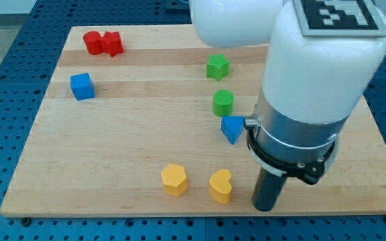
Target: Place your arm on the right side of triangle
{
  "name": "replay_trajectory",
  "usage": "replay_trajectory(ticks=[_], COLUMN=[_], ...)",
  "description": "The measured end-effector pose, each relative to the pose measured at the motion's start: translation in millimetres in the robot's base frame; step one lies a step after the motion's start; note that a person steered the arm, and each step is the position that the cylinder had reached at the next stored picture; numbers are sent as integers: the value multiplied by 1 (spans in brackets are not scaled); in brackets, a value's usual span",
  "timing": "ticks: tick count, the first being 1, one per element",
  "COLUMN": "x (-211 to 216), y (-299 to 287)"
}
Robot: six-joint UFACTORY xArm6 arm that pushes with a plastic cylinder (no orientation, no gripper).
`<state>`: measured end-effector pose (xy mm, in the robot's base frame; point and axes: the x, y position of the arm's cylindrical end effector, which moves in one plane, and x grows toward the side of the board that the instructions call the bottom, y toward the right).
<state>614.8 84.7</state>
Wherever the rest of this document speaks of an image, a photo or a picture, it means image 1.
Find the wooden board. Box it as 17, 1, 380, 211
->
0, 23, 386, 219

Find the green star block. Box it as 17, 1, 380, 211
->
206, 54, 230, 81

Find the red star block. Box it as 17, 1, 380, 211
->
99, 31, 124, 57

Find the green cylinder block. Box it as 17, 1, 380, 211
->
212, 89, 235, 116

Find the blue cube block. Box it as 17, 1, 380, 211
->
70, 73, 95, 100

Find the blue triangle block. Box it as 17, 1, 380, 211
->
220, 116, 245, 145

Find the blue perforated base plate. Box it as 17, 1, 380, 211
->
0, 1, 386, 240

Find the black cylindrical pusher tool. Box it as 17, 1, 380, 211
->
251, 168, 287, 212

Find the yellow heart block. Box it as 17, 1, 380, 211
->
208, 169, 233, 204

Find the black and white fiducial tag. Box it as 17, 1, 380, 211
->
292, 0, 386, 37

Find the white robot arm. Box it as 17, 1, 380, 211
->
189, 0, 386, 184

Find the red cylinder block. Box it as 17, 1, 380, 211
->
83, 31, 103, 55

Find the yellow hexagon block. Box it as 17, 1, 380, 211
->
161, 164, 188, 197

